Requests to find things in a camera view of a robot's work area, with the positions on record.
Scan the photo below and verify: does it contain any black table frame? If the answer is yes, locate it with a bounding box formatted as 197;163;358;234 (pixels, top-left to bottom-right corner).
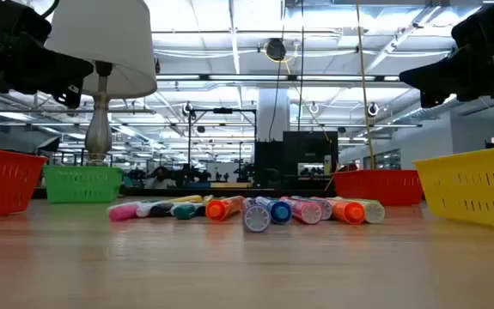
119;187;336;199

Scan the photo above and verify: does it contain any black ceiling cable reel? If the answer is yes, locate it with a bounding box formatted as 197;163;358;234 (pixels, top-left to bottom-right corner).
265;37;289;63

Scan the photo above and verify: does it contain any teal cap marker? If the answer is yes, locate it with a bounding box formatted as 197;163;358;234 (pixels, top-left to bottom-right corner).
170;202;207;221

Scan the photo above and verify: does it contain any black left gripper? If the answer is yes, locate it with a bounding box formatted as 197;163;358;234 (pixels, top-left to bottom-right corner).
0;0;95;109

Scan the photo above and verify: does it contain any person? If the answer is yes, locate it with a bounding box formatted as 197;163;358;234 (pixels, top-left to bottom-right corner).
143;166;178;190

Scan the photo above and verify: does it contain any black metal frame stand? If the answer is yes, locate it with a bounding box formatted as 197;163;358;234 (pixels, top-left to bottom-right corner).
187;106;258;173

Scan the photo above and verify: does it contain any white shade table lamp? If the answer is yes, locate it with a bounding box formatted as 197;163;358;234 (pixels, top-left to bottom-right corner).
44;0;158;167

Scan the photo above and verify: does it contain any red plastic basket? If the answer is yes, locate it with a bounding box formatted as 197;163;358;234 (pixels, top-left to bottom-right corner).
0;145;48;221
332;169;424;207

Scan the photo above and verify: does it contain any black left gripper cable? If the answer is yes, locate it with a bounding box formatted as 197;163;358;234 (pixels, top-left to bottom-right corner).
40;0;62;19

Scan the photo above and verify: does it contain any pink highlighter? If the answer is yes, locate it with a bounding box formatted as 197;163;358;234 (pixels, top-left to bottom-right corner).
280;196;323;226

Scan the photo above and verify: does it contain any green plastic basket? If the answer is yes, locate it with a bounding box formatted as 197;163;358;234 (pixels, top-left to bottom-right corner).
43;165;124;204

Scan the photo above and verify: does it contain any orange highlighter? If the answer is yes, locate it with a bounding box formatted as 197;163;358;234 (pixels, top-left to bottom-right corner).
205;195;246;222
310;196;366;226

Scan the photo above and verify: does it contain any white building column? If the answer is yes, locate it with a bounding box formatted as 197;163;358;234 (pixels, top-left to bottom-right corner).
257;88;291;142

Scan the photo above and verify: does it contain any black cap marker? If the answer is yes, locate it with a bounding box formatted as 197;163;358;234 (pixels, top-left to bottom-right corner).
137;200;174;218

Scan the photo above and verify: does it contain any black cabinet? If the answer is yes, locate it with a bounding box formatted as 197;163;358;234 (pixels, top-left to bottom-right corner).
253;130;340;190

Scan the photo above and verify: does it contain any purple highlighter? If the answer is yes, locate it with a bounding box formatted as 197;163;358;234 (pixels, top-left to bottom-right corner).
241;197;271;233

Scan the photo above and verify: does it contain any yellow plastic basket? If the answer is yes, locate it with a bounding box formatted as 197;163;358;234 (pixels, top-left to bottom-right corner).
412;143;494;233

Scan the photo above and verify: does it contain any yellow highlighter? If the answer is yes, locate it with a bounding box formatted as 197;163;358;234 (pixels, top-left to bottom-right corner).
334;196;386;225

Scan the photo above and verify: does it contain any black hanging cable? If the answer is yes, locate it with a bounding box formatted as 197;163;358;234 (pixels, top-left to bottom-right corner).
298;0;306;132

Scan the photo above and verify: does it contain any yellow slim pen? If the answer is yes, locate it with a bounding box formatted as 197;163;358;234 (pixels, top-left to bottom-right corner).
168;194;204;204

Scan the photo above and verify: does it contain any pink cap marker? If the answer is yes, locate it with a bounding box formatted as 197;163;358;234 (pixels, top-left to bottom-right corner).
107;201;143;222

